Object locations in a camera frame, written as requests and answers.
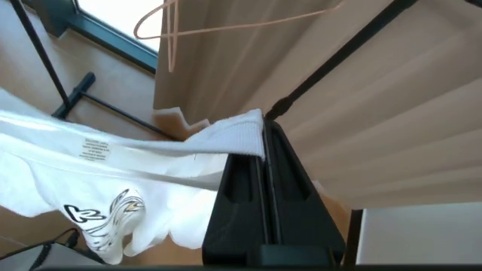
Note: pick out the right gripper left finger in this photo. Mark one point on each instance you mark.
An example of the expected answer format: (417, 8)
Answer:
(229, 229)

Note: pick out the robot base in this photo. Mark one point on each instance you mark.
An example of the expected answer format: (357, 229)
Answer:
(56, 256)

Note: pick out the black clothes rack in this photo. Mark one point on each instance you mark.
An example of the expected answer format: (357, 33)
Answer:
(282, 104)

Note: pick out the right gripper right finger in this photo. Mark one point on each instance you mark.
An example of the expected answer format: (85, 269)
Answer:
(309, 229)

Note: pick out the beige curtain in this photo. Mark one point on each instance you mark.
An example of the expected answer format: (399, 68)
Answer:
(376, 113)

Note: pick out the pink clothes hanger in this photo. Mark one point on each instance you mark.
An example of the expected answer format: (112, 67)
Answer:
(226, 28)
(171, 45)

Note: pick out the white printed t-shirt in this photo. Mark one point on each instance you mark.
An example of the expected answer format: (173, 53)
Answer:
(113, 169)

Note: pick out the window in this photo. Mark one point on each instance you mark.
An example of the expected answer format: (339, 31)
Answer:
(113, 15)

